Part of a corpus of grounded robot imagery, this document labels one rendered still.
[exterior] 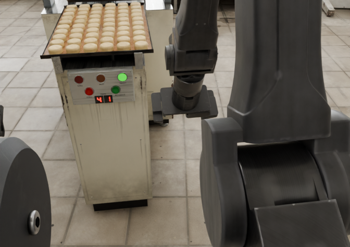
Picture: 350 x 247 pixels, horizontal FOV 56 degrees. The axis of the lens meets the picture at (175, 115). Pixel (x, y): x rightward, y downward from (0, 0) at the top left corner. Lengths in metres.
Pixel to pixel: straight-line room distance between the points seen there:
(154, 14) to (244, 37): 1.70
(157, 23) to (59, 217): 1.18
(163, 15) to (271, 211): 1.77
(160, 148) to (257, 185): 1.94
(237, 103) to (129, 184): 1.44
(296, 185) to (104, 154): 1.33
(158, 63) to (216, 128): 1.83
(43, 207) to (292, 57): 0.17
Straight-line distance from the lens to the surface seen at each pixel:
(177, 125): 2.35
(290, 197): 0.24
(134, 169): 1.58
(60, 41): 1.33
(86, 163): 1.57
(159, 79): 2.10
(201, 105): 0.70
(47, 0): 2.07
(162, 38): 1.98
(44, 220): 0.17
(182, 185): 1.92
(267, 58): 0.22
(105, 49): 1.24
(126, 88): 1.29
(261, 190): 0.23
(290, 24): 0.23
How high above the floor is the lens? 1.40
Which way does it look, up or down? 35 degrees down
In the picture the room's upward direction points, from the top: straight up
